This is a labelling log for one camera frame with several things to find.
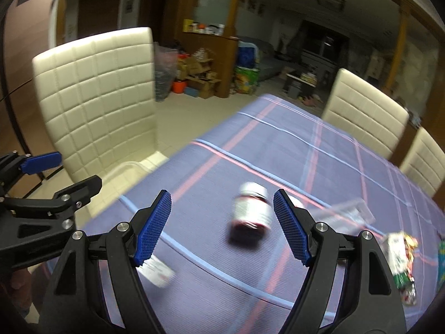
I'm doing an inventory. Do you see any wooden column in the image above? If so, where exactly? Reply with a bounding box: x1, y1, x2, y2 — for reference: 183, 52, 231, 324
226, 0, 246, 39
384, 2, 411, 91

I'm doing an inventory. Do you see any red yellow snack wrapper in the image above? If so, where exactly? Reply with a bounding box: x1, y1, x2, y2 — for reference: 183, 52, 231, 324
403, 231, 419, 272

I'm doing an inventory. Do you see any white green printed wrapper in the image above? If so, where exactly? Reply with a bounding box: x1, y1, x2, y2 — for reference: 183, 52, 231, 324
386, 232, 409, 275

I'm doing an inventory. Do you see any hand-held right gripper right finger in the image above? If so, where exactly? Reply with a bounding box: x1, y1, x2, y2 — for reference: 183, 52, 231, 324
273, 188, 407, 334

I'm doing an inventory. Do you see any blue bag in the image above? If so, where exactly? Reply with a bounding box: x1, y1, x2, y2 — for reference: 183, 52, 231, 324
237, 41, 259, 68

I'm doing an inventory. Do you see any dark green foil wrapper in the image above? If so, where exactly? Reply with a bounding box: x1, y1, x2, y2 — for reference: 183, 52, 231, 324
394, 271, 418, 305

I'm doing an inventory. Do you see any open cardboard box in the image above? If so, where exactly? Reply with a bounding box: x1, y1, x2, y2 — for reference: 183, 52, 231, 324
177, 56, 214, 77

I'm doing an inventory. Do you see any low wooden cabinet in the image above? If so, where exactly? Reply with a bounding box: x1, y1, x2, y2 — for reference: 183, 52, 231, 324
181, 31, 239, 99

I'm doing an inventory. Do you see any dark coffee table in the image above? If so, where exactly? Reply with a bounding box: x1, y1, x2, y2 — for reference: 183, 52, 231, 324
283, 70, 318, 94

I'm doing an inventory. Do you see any clear plastic tray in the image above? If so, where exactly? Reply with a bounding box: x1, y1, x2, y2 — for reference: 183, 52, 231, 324
306, 199, 376, 232

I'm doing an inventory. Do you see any large cream quilted chair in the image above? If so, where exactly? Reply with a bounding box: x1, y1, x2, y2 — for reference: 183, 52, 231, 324
32, 27, 171, 216

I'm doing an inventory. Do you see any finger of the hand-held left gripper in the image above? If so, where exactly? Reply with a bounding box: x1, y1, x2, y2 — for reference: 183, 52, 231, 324
52, 176, 102, 216
0, 152, 61, 199

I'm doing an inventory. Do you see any grey sofa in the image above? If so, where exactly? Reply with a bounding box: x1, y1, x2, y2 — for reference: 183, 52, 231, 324
240, 36, 296, 80

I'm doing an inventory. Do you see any patterned curtain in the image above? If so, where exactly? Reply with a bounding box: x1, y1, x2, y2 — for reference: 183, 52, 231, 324
278, 24, 296, 56

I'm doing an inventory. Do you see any square ceiling lamp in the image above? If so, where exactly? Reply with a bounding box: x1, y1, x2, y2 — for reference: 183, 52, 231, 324
315, 0, 346, 11

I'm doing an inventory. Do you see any brown wooden wardrobe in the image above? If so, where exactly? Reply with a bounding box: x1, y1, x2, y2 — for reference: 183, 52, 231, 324
0, 0, 60, 195

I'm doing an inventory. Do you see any set of wall pictures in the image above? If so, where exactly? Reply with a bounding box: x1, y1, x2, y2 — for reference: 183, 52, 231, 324
240, 0, 265, 16

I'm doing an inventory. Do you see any flat cardboard box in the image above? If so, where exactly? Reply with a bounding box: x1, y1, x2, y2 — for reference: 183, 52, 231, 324
188, 71, 221, 99

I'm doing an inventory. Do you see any dark wooden door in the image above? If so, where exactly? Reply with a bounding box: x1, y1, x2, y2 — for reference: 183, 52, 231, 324
142, 0, 167, 30
77, 0, 122, 40

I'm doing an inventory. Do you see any white printed card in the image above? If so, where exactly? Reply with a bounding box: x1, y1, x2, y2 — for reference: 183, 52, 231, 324
137, 257, 176, 288

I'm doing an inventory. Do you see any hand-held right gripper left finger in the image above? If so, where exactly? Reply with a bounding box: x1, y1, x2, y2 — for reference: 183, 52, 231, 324
38, 190, 172, 334

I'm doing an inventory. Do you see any window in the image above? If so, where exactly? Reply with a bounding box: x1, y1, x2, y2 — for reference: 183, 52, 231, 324
302, 21, 348, 60

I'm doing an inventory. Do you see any row of small containers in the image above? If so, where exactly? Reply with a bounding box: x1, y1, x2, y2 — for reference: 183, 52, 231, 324
183, 19, 225, 36

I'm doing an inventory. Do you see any blue plaid tablecloth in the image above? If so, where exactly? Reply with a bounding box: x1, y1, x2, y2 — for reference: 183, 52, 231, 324
81, 93, 445, 334

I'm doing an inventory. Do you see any person's left hand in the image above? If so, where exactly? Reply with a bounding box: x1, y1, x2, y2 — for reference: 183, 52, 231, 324
0, 268, 33, 315

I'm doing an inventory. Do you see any brown medicine bottle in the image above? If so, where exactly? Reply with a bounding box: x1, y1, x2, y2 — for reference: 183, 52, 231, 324
228, 182, 272, 247

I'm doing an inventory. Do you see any colourful printed bag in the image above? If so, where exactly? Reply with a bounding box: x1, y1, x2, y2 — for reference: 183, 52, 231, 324
234, 66, 261, 95

